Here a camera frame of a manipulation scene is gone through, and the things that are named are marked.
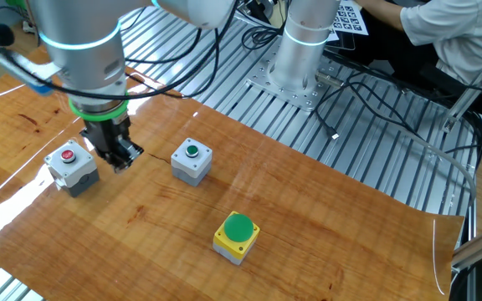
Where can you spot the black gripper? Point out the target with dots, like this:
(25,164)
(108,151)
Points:
(105,134)

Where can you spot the grey box small red button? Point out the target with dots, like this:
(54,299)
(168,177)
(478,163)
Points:
(71,171)

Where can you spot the grey box small green button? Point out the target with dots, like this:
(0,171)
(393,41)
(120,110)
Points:
(191,165)

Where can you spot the yellow box green mushroom button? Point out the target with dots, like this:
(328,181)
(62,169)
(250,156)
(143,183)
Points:
(237,238)

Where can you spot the bare forearm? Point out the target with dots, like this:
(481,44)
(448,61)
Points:
(381,12)

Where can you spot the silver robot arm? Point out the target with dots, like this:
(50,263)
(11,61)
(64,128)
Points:
(82,54)

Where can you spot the silver base connector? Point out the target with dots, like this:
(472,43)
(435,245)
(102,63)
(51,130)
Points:
(329,79)

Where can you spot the marker tag sheet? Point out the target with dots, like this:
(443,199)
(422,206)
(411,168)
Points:
(350,18)

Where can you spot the person in white shirt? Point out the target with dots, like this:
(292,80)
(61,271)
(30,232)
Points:
(463,33)

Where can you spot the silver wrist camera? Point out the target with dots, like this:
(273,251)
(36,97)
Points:
(23,69)

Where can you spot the aluminium base plate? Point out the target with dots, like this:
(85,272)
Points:
(266,90)

